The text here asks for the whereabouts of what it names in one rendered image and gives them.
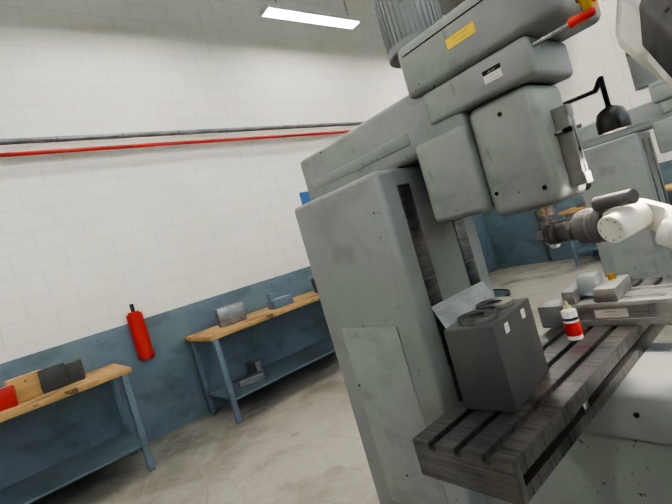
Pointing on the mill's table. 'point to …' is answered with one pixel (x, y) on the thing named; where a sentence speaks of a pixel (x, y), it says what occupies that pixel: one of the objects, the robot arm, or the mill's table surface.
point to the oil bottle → (571, 322)
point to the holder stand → (497, 354)
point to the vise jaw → (612, 289)
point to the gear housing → (499, 77)
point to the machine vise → (650, 313)
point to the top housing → (481, 36)
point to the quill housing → (522, 150)
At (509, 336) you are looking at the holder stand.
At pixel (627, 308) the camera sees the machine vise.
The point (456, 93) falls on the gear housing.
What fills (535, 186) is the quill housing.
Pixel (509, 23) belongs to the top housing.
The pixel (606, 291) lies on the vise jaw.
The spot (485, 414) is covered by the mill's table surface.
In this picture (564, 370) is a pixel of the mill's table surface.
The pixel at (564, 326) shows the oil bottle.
